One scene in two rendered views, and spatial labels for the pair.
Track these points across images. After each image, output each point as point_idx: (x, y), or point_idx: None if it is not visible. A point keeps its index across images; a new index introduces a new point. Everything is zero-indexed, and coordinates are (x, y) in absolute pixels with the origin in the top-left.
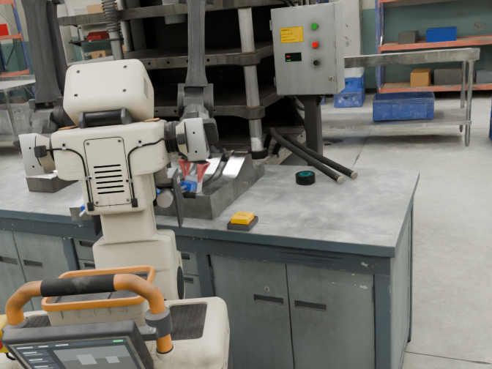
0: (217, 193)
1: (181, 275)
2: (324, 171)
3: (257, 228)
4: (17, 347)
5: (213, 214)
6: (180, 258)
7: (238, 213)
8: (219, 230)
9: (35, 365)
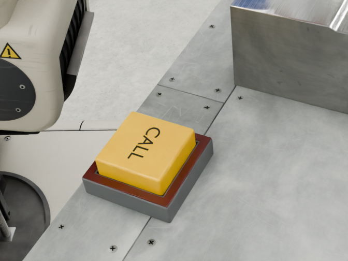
0: (293, 31)
1: (9, 83)
2: None
3: (104, 218)
4: None
5: (240, 73)
6: (28, 51)
7: (168, 130)
8: (139, 108)
9: None
